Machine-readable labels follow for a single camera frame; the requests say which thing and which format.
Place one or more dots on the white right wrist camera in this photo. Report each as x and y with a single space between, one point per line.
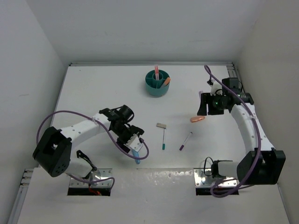
216 88

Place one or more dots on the purple capped white pen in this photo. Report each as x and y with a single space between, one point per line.
185 141

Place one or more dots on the orange capped grey marker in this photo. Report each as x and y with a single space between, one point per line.
166 82

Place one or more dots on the blue highlighter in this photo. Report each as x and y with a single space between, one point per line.
136 155

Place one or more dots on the teal round pen holder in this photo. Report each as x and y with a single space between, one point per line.
153 86

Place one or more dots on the small grey eraser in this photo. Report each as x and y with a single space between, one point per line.
161 125

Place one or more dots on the aluminium frame rail left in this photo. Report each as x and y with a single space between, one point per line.
20 197

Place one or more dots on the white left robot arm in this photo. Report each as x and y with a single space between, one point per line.
56 149

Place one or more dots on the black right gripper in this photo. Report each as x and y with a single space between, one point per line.
205 99

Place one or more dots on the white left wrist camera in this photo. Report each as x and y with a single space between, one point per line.
133 143

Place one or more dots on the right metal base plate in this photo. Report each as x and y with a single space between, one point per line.
205 180

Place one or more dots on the metal base plate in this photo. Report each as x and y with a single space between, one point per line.
100 178
205 180

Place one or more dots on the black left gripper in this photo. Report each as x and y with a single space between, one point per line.
134 130

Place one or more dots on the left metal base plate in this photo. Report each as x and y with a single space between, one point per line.
100 178

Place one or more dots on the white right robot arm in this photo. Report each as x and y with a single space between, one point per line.
262 161

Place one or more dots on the teal capped white pen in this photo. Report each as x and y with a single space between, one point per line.
164 136

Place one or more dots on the orange highlighter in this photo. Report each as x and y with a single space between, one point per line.
197 119

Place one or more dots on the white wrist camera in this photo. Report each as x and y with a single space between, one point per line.
133 143
216 88

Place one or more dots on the pink pen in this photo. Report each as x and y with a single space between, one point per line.
157 71

